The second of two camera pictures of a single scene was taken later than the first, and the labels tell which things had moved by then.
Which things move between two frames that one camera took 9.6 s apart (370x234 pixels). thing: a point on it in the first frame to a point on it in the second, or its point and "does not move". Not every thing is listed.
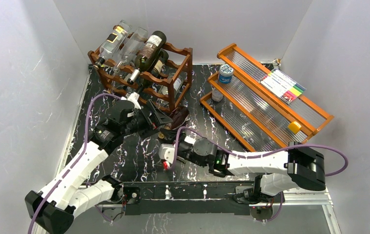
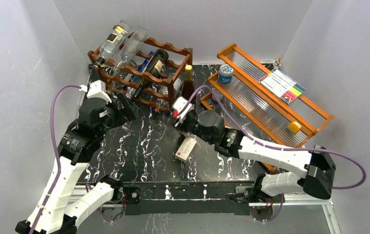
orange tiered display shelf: x=261 y=111 does not move
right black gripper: x=178 y=144 to x=182 y=125
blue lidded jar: x=225 y=73 does not move
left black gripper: x=149 y=125 to x=127 y=112
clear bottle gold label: x=113 y=43 does not move
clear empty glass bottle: x=131 y=48 does not move
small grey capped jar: x=216 y=95 does not move
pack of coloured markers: x=286 y=87 does not move
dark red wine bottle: x=179 y=115 to x=188 y=87
